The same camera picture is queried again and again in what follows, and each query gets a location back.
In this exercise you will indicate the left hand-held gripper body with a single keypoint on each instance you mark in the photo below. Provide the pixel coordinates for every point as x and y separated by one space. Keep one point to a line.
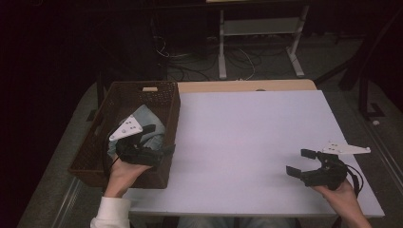
136 155

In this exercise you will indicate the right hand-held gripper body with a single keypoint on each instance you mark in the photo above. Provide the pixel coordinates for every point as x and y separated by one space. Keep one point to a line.
329 175

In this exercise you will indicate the light blue denim skirt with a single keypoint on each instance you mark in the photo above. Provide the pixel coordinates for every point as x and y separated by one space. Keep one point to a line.
149 115

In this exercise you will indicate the brown woven basket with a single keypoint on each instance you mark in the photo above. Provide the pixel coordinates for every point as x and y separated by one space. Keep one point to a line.
95 152

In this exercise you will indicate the person's left hand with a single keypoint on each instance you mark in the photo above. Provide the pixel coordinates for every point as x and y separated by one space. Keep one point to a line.
122 177

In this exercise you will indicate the person's right hand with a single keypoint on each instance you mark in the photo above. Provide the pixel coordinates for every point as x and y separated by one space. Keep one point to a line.
345 199

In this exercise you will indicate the white foam board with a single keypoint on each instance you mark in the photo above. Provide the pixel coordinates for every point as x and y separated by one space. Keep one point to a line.
237 133

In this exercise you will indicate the small white round object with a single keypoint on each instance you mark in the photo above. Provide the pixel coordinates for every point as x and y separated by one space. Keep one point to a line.
375 122

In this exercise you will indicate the black metal stand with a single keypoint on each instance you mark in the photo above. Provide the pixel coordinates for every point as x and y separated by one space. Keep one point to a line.
364 95

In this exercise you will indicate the white metal stand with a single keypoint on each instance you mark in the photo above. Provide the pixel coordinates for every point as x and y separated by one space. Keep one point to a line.
259 27

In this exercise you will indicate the metal floor rail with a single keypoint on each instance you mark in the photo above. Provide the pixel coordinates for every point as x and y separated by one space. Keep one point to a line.
65 205
385 152

